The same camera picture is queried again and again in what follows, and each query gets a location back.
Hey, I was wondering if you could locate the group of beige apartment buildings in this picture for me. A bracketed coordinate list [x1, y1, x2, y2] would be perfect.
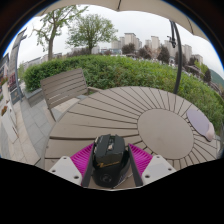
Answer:
[111, 32, 205, 66]

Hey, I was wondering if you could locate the beige parasol canopy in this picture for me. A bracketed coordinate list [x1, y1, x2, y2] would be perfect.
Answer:
[34, 0, 210, 43]

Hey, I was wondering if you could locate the white rectangular flower planter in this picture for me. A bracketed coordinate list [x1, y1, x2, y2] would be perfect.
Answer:
[0, 104, 20, 145]

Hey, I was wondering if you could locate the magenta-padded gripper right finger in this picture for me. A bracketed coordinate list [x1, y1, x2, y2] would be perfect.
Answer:
[127, 143, 177, 188]

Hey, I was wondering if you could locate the round leafy green tree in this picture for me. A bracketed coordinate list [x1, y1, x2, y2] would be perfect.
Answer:
[65, 13, 119, 56]

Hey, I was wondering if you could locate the thin-crowned bare-trunk tree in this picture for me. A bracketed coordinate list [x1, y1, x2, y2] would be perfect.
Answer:
[31, 4, 89, 62]

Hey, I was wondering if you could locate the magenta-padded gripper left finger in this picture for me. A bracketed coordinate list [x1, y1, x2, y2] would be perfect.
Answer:
[48, 143, 96, 188]

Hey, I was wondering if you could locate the tall grey sign pillar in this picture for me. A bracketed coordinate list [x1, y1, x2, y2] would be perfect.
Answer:
[8, 28, 28, 103]

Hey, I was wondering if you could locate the dark curved parasol pole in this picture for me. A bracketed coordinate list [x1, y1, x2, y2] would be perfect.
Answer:
[168, 19, 184, 96]

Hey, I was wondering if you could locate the beige slatted garden chair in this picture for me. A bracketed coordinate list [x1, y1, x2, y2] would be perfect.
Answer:
[39, 68, 101, 121]

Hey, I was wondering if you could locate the green hedge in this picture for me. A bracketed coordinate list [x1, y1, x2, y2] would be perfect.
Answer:
[23, 54, 224, 134]

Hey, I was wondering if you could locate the black computer mouse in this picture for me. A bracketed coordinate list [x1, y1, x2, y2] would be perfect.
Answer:
[90, 133, 132, 189]

